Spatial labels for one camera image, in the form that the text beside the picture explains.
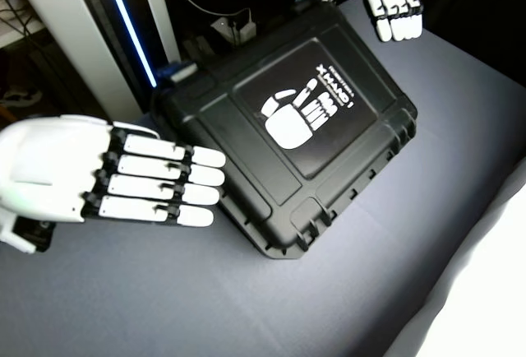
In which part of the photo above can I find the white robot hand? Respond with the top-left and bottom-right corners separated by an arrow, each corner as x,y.
0,114 -> 227,229
321,0 -> 424,44

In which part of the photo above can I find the black hard carrying case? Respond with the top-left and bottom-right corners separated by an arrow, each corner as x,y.
150,0 -> 419,260

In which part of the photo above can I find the white power adapter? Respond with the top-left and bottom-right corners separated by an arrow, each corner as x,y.
210,14 -> 259,42

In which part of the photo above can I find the white column with blue light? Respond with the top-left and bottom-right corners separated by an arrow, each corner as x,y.
2,0 -> 182,123

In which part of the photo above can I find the grey table cloth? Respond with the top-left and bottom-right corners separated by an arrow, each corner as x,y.
0,0 -> 526,357

